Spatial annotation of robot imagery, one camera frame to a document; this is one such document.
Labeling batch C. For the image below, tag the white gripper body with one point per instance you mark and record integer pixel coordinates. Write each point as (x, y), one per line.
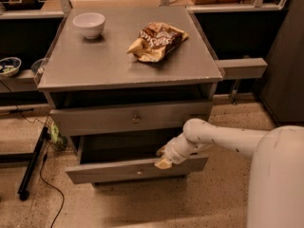
(172, 152)

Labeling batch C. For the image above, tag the grey drawer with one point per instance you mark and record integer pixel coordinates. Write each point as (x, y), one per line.
(128, 117)
(127, 156)

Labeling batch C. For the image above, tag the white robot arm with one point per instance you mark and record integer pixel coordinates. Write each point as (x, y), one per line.
(276, 184)

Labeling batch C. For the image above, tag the grey top drawer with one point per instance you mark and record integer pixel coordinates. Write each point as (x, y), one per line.
(128, 117)

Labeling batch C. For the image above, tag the grey drawer cabinet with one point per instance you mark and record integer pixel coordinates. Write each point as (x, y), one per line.
(91, 73)

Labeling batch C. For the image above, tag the green packet in basket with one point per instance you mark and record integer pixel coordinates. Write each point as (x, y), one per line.
(55, 136)

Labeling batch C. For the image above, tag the grey side bar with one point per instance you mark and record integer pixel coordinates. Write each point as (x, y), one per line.
(248, 68)

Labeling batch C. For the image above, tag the brown chip bag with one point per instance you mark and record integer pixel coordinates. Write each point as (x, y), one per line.
(155, 41)

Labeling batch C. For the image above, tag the black metal leg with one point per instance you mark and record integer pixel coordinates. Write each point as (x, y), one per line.
(22, 191)

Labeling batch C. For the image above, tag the white ceramic bowl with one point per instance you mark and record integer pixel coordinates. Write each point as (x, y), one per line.
(90, 24)

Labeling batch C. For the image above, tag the clear glass cup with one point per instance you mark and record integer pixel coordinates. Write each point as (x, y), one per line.
(39, 63)

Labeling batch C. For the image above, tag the grey side shelf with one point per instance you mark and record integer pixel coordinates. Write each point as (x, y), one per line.
(23, 81)

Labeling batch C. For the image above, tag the blue patterned bowl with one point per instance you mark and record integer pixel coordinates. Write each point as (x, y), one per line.
(9, 66)

